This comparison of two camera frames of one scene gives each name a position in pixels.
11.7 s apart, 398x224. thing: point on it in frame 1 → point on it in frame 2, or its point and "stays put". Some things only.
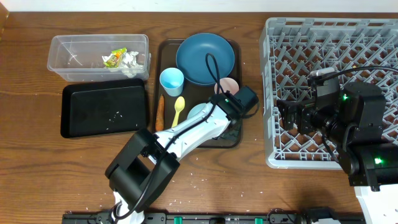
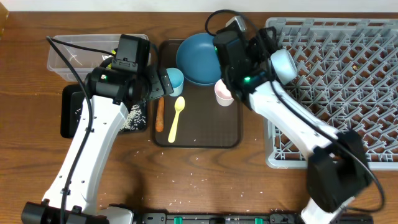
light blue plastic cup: (171, 79) stays put
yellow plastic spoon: (179, 104) stays put
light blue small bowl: (199, 111) → (283, 65)
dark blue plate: (191, 58) stays put
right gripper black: (305, 111) → (263, 45)
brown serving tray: (165, 55) stays put
